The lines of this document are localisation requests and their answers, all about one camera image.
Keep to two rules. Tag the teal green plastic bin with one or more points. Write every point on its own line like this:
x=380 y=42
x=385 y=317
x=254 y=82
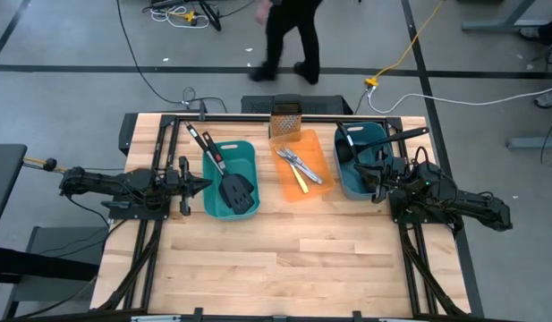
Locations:
x=213 y=201

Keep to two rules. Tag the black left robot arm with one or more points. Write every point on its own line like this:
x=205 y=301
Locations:
x=123 y=181

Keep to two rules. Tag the black plastic ladle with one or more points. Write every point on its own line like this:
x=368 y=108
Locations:
x=345 y=154

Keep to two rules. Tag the orange transparent plastic tray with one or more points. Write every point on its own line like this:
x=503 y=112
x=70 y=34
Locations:
x=320 y=170

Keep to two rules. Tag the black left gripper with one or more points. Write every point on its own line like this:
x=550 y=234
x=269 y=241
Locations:
x=184 y=188

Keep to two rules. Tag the black slotted spatula red mark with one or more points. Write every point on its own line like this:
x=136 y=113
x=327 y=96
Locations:
x=213 y=149

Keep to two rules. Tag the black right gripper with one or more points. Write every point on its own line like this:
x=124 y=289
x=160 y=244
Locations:
x=392 y=176

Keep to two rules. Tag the black aluminium rig frame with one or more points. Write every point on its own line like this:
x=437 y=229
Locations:
x=161 y=147

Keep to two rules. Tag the black plastic serving spoon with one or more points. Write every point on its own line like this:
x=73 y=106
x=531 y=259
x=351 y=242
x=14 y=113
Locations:
x=401 y=136

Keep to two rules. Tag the black box behind table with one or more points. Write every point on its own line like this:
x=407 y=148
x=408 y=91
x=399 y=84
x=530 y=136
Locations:
x=257 y=105

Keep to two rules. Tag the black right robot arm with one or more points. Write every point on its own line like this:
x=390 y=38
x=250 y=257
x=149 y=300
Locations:
x=472 y=203

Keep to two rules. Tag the blue-grey plastic bin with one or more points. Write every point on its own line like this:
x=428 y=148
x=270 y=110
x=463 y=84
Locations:
x=347 y=179

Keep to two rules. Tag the person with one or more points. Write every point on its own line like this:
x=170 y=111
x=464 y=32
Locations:
x=289 y=40

